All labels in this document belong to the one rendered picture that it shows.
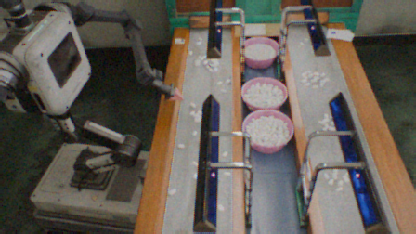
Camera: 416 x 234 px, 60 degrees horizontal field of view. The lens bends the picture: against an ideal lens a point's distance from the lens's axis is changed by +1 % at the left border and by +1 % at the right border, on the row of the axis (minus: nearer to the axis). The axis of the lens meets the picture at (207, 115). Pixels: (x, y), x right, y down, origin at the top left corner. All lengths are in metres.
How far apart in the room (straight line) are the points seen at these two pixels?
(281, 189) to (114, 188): 0.94
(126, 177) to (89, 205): 0.25
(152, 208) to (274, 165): 0.65
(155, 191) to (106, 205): 0.45
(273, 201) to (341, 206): 0.30
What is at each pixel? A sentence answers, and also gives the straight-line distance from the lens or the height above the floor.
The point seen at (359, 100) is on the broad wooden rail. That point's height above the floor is 0.76.
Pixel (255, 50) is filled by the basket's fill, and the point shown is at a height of 0.74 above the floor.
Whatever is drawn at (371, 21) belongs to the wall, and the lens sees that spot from 3.87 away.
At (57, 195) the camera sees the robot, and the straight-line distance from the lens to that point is 2.22.
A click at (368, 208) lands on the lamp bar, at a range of 1.32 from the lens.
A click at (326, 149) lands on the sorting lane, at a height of 0.74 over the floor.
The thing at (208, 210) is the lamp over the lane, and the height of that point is 1.10.
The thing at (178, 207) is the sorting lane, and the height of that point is 0.74.
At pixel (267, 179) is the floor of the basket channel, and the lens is 1.81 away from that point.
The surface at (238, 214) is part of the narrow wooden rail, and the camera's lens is 1.59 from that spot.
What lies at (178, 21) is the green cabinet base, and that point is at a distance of 2.70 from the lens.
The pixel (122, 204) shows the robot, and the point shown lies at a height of 0.47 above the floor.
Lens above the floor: 2.16
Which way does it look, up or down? 45 degrees down
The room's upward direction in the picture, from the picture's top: 5 degrees counter-clockwise
